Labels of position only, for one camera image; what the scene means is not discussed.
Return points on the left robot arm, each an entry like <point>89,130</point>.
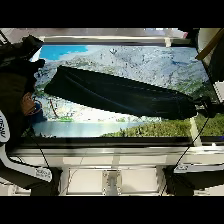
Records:
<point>23,171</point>

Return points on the black garment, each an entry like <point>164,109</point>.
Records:
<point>217,68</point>

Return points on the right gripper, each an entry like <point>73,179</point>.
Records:
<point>208,107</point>

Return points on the brown clothes hanger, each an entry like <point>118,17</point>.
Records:
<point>208,48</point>

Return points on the black pants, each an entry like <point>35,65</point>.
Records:
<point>120,95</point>

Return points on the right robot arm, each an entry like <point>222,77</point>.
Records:
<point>196,180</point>

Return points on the white garment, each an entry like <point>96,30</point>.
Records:
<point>204,38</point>

